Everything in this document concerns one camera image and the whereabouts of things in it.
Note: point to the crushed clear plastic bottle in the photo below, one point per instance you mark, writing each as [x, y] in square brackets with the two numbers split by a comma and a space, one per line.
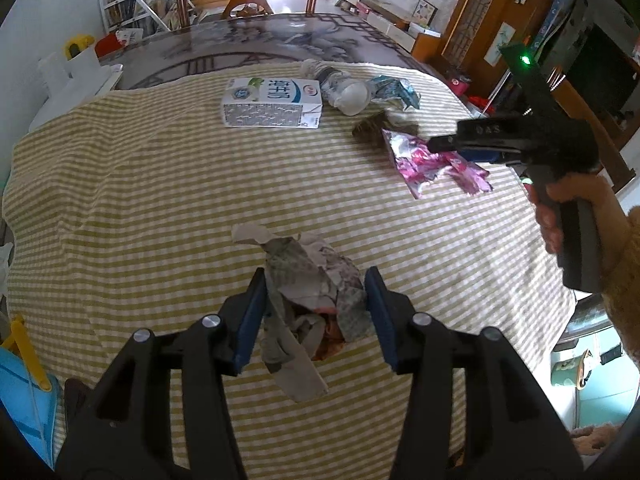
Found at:
[340, 89]

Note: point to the grey newspaper ball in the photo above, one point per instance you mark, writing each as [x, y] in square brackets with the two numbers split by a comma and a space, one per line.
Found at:
[317, 305]

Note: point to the fuzzy tan sleeve forearm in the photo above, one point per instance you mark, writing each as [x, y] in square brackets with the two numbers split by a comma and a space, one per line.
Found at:
[621, 300]

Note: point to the teal white crumpled wrapper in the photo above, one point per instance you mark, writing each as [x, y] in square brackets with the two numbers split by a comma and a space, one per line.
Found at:
[385, 89]

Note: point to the patterned grey floor rug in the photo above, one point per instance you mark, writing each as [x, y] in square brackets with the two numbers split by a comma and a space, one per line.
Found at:
[263, 39]

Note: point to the brown snack wrapper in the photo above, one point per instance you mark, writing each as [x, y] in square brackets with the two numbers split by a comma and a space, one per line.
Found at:
[371, 129]

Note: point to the pink foil wrapper right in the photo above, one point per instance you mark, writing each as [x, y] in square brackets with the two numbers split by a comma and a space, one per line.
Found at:
[419, 167]

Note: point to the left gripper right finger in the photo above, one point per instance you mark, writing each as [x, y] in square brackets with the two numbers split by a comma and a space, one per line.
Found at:
[475, 410]

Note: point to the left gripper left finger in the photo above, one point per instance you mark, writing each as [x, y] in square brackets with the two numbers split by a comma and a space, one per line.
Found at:
[159, 410]

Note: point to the person right hand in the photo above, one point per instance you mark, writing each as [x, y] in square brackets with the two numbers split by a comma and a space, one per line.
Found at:
[613, 225]

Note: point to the striped yellow white tablecloth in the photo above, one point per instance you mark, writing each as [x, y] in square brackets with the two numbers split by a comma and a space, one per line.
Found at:
[122, 212]

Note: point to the white milk carton box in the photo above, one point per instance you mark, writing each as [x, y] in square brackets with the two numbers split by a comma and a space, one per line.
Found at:
[272, 102]

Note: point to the white cabinet with yellow toy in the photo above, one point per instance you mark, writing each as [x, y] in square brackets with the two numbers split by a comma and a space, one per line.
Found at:
[73, 78]

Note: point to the long tv cabinet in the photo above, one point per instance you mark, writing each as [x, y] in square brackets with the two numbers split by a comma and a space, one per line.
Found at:
[394, 23]

